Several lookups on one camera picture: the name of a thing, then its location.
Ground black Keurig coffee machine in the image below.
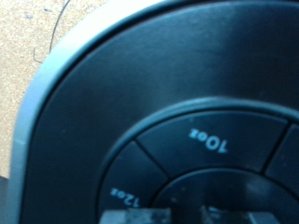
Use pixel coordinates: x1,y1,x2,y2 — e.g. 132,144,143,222
5,0,299,224

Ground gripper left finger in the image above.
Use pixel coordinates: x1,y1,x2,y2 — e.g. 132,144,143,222
100,207,173,224

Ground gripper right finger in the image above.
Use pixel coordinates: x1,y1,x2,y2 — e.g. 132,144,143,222
199,204,283,224

